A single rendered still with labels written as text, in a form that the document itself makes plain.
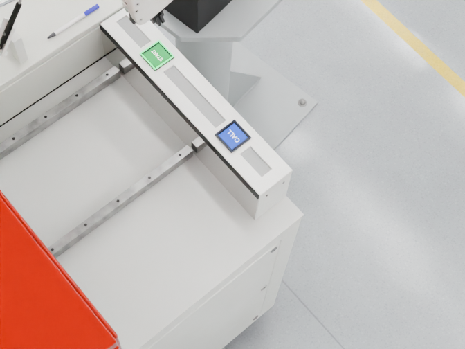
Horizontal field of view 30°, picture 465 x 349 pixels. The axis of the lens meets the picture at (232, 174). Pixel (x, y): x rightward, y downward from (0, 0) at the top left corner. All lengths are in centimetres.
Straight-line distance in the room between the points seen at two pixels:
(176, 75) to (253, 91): 109
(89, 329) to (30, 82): 123
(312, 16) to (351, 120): 44
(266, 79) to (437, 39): 65
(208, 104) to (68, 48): 35
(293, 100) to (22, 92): 124
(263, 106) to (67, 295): 219
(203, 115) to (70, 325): 110
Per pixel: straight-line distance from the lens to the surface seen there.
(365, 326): 276
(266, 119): 296
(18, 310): 85
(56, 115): 204
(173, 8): 216
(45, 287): 85
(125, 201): 193
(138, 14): 173
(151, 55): 196
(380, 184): 293
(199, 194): 196
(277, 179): 183
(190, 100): 191
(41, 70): 201
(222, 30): 217
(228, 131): 186
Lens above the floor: 262
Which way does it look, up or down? 66 degrees down
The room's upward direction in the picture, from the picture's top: 6 degrees clockwise
